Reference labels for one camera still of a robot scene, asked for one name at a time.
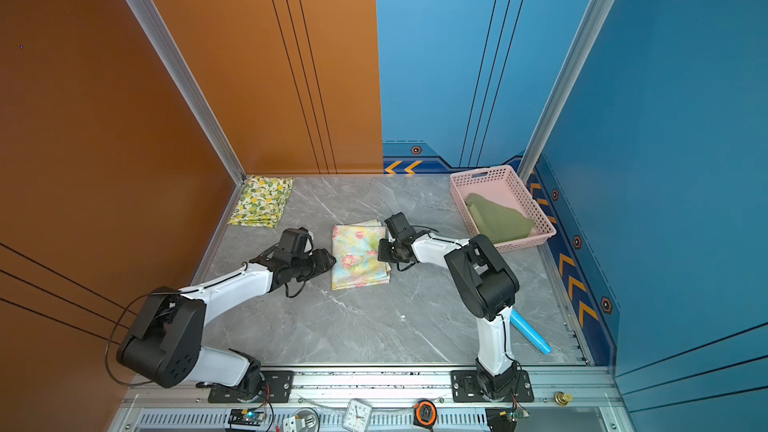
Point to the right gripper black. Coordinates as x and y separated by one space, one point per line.
382 252

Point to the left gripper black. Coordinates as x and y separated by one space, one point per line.
324 262

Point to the pastel floral skirt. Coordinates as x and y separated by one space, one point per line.
355 248

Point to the lemon print skirt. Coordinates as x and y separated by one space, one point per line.
262 202

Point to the olive green skirt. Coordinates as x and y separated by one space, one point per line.
499 223

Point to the pink plastic basket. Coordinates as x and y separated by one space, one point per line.
501 185

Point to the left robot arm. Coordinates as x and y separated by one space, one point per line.
164 344

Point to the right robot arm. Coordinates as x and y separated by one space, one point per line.
485 283

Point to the light blue plastic tube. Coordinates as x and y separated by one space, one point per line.
529 332

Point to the white square clock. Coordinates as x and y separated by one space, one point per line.
357 416

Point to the white power plug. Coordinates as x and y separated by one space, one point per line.
302 420

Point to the green circuit board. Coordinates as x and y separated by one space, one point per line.
246 419

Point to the orange black tape measure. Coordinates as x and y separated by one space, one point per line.
425 414

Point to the brass round knob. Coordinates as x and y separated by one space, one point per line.
563 398

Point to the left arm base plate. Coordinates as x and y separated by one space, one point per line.
273 386

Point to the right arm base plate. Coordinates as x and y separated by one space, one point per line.
514 385

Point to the black board with wires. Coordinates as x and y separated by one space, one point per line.
505 419

